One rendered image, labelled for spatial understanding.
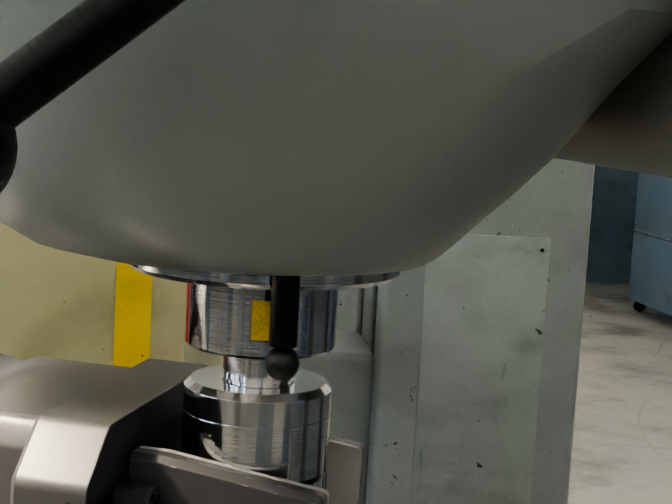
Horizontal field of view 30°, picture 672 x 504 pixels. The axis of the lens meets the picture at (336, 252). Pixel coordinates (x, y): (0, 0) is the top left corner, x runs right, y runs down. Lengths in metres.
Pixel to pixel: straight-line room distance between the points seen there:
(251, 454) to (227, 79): 0.13
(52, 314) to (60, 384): 1.72
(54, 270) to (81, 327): 0.11
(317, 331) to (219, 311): 0.03
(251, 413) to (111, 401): 0.05
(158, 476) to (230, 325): 0.05
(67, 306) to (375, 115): 1.85
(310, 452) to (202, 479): 0.04
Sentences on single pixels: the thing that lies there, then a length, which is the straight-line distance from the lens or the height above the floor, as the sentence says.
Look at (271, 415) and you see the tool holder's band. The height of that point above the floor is 1.26.
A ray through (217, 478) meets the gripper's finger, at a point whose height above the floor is 1.25.
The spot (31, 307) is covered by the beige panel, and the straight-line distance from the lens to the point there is 2.14.
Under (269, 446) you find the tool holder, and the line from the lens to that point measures 0.38.
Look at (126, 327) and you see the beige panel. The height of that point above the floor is 0.95.
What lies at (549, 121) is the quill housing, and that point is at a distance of 0.33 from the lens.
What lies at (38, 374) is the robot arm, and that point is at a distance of 0.44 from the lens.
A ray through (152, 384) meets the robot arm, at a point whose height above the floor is 1.26.
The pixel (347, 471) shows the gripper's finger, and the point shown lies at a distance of 0.43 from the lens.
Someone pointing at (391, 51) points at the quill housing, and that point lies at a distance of 0.30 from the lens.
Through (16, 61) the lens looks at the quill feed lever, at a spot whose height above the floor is 1.36.
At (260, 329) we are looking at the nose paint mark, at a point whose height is 1.29.
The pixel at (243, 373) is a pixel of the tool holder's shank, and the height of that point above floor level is 1.27.
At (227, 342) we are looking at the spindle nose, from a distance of 0.38.
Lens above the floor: 1.36
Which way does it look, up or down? 7 degrees down
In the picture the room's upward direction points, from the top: 3 degrees clockwise
